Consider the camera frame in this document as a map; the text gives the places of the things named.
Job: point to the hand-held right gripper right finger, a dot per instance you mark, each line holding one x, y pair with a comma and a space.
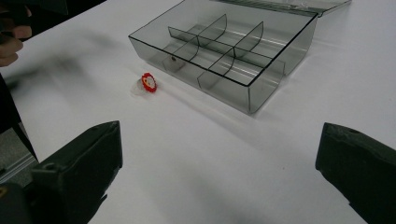
361, 169

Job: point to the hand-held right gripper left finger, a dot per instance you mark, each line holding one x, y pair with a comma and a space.
81, 169

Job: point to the clear grey divided storage box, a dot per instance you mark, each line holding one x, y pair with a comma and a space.
230, 53

